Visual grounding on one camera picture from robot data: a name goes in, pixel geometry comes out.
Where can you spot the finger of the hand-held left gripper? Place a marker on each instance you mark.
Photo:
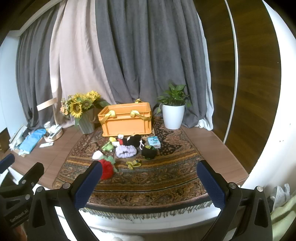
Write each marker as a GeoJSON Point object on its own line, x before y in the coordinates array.
{"type": "Point", "coordinates": [32, 175]}
{"type": "Point", "coordinates": [6, 162]}

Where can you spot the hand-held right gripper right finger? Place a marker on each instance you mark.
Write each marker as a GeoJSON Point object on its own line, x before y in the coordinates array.
{"type": "Point", "coordinates": [214, 187]}

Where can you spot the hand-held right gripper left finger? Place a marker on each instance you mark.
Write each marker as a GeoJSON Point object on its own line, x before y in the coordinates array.
{"type": "Point", "coordinates": [89, 185]}

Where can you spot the purple knitted scrunchie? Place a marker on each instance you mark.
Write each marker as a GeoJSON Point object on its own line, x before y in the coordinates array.
{"type": "Point", "coordinates": [126, 151]}

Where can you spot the black mouse plush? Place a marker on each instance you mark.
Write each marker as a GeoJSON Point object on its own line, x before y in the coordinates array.
{"type": "Point", "coordinates": [133, 140]}

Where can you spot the orange plastic crate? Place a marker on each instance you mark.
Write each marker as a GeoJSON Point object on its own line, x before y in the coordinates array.
{"type": "Point", "coordinates": [126, 126]}

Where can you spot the light blue tissue packet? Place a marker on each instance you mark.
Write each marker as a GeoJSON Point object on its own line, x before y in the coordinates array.
{"type": "Point", "coordinates": [154, 141]}

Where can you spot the red strawberry plush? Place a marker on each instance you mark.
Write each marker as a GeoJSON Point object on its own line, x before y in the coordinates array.
{"type": "Point", "coordinates": [107, 170]}

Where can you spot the white rolled sock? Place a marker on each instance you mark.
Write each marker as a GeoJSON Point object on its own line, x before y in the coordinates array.
{"type": "Point", "coordinates": [97, 154]}

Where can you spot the white remote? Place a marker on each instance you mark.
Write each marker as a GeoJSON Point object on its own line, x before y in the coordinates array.
{"type": "Point", "coordinates": [46, 145]}

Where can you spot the blue cloth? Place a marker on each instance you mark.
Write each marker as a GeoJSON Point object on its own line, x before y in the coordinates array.
{"type": "Point", "coordinates": [32, 140]}

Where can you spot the green frog plush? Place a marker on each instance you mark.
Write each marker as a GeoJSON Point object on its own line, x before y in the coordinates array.
{"type": "Point", "coordinates": [108, 147]}

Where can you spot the round wooden tray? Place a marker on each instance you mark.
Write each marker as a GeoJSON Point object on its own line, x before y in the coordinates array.
{"type": "Point", "coordinates": [54, 138]}

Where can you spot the yellow green knitted toy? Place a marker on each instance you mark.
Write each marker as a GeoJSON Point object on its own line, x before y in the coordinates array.
{"type": "Point", "coordinates": [133, 164]}

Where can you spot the patterned brown rug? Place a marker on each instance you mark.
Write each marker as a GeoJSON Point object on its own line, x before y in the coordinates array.
{"type": "Point", "coordinates": [150, 183]}

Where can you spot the green ribbed vase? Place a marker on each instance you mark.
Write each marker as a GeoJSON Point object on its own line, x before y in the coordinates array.
{"type": "Point", "coordinates": [86, 122]}

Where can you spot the white crumpled cloth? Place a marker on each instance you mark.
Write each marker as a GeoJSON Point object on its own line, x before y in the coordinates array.
{"type": "Point", "coordinates": [281, 192]}

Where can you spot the black green round plush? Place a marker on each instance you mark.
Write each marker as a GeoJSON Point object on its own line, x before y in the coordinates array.
{"type": "Point", "coordinates": [149, 152]}

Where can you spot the light wooden board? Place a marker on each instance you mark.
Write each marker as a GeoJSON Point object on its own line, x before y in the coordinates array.
{"type": "Point", "coordinates": [47, 104]}

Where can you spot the white sheer curtain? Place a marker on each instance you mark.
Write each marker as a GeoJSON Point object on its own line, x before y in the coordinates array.
{"type": "Point", "coordinates": [207, 115]}

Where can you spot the light green cloth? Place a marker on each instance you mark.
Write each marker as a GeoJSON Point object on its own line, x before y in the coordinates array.
{"type": "Point", "coordinates": [284, 215]}

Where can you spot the sunflower bouquet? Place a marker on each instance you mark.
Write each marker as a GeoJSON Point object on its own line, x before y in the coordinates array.
{"type": "Point", "coordinates": [79, 105]}

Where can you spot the white plant pot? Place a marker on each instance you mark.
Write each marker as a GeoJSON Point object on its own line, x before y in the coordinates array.
{"type": "Point", "coordinates": [173, 117]}

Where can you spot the grey curtain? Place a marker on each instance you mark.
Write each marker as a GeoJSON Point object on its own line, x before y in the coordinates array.
{"type": "Point", "coordinates": [34, 76]}
{"type": "Point", "coordinates": [152, 51]}

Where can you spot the green potted plant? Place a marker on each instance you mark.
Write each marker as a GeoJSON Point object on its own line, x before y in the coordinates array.
{"type": "Point", "coordinates": [173, 97]}

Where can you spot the wooden wardrobe door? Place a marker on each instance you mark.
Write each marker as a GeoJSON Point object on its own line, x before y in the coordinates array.
{"type": "Point", "coordinates": [256, 81]}

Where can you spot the beige curtain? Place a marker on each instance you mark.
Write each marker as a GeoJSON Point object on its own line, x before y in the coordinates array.
{"type": "Point", "coordinates": [78, 58]}

